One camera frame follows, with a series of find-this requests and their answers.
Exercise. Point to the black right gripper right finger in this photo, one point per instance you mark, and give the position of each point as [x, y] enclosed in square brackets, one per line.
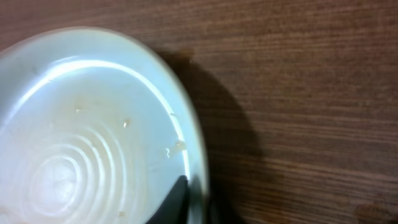
[220, 209]

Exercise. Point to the white plate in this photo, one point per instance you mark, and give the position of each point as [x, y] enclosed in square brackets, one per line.
[95, 128]

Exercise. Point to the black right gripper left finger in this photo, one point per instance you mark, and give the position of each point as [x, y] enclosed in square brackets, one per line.
[174, 208]

